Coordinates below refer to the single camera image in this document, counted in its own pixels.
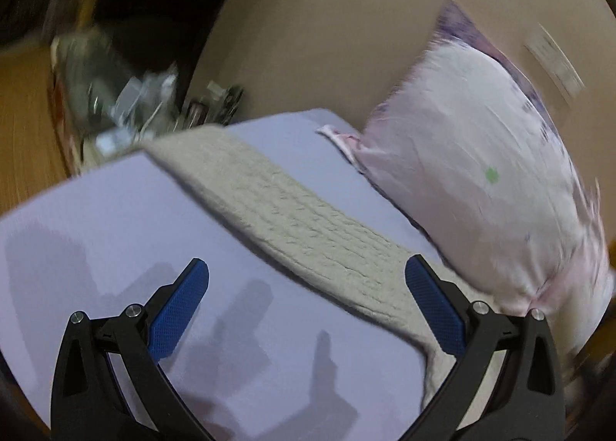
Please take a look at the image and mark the beige cable-knit sweater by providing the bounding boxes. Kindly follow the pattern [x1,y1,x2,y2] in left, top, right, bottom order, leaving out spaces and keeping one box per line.
[143,118,454,404]

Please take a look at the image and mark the pink floral pillow left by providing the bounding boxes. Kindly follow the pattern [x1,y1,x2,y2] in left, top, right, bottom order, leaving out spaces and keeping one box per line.
[323,1,615,356]

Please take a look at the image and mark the cluttered bedside items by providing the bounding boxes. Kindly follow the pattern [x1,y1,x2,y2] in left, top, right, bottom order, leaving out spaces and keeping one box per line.
[50,28,243,176]

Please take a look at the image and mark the white wall socket plate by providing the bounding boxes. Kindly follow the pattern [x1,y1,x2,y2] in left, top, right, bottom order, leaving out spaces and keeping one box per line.
[525,24,585,103]

